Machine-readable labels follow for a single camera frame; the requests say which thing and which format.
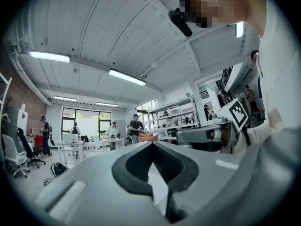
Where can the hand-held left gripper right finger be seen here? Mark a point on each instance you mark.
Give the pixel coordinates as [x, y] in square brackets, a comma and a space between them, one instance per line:
[211, 173]

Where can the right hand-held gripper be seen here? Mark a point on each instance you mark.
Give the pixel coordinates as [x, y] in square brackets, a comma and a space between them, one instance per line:
[231, 123]

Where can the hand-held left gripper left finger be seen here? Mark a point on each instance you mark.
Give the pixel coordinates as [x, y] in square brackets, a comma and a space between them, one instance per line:
[98, 196]

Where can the white metal shelf rack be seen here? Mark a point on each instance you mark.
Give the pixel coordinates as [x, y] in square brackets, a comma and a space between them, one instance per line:
[174, 116]

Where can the black backpack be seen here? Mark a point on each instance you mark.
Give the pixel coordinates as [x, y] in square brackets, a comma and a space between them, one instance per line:
[58, 169]

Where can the white table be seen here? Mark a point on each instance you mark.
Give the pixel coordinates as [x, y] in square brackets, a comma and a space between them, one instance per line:
[113, 140]
[70, 147]

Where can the white box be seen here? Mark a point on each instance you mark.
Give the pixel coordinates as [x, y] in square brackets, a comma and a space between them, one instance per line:
[70, 138]

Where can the black staircase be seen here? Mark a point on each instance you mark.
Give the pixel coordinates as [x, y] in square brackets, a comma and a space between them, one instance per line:
[227, 76]

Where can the black-framed window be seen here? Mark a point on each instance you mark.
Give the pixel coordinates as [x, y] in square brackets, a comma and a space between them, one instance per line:
[87, 122]

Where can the red cabinet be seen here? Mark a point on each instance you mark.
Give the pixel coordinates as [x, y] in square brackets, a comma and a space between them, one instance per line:
[37, 141]

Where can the black office chair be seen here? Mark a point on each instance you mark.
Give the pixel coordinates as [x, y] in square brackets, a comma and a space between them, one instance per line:
[29, 147]

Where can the long ceiling light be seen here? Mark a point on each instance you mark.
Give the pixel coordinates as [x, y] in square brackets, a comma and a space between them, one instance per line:
[49, 56]
[65, 99]
[239, 29]
[107, 104]
[127, 77]

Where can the white office chair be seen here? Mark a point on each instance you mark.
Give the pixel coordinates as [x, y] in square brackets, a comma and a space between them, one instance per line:
[13, 152]

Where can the person's white shirt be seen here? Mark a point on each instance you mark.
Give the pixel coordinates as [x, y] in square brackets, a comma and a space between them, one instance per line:
[279, 74]

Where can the white cabinet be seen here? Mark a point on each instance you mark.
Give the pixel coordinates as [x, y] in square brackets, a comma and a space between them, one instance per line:
[20, 119]

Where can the person's head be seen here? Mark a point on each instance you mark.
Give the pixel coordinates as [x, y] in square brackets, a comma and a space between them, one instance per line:
[211, 3]

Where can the black head-worn camera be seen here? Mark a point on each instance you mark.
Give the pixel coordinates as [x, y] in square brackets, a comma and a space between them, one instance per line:
[179, 22]

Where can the white frame rack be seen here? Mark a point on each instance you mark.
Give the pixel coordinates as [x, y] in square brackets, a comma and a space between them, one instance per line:
[4, 91]

